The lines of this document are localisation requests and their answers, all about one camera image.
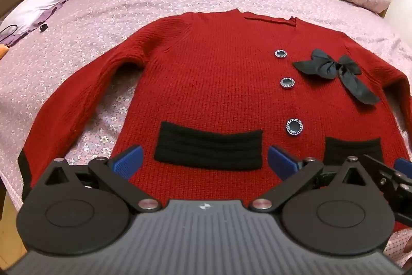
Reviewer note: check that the person's right hand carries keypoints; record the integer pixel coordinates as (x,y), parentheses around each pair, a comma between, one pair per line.
(409,245)

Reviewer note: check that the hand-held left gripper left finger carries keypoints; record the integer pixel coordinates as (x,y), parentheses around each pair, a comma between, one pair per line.
(130,163)

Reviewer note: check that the floral lilac bed sheet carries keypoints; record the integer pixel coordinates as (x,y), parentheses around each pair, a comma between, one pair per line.
(96,36)

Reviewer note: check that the lilac ruffled pillow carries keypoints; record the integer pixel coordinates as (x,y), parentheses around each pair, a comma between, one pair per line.
(29,14)

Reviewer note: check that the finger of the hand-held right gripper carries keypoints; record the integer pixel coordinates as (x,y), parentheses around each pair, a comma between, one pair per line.
(405,167)
(386,173)

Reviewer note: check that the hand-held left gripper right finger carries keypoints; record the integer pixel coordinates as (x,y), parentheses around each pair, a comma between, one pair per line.
(282,165)

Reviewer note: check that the orange object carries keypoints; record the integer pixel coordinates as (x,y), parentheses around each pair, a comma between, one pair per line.
(2,52)

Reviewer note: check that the red knit sweater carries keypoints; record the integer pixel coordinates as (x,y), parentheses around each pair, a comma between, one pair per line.
(209,75)

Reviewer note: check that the small black object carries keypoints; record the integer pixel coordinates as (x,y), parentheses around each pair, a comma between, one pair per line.
(43,28)

